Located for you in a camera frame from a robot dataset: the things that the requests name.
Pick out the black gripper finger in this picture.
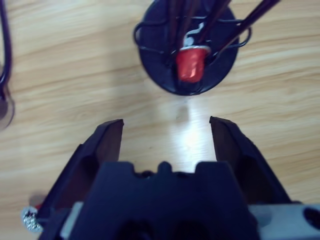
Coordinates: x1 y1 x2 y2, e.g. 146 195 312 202
209 116 293 205
37 119 125 236

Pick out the black capsule holder with rods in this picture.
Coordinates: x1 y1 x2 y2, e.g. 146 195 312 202
133 0 282 97

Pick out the black machine power cord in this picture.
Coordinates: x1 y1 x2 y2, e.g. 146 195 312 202
0 0 13 87

